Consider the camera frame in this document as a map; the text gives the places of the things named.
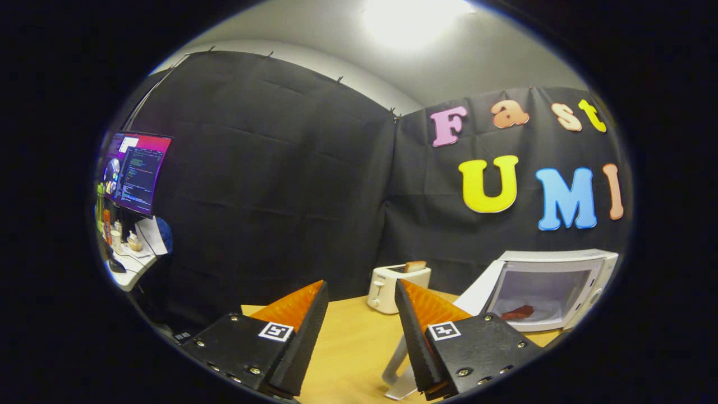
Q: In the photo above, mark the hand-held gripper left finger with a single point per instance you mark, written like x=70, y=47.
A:
x=305, y=342

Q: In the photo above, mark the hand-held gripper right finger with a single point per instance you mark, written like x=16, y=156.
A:
x=418, y=342

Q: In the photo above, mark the reddish brown meat piece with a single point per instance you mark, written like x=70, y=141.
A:
x=519, y=312

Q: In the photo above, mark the white toaster oven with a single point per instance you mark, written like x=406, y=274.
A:
x=561, y=261

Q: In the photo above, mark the cream pop-up toaster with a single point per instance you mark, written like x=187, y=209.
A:
x=387, y=289

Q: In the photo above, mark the toast bread slice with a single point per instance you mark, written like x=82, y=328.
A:
x=415, y=266

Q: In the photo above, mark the white side desk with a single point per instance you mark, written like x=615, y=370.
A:
x=134, y=269

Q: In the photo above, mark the black computer mouse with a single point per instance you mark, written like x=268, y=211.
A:
x=116, y=266

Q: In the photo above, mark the orange bottle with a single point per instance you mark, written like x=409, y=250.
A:
x=106, y=224

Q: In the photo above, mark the computer monitor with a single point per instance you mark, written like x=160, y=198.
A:
x=140, y=171

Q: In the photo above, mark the green bottle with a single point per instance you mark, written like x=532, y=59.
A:
x=100, y=205

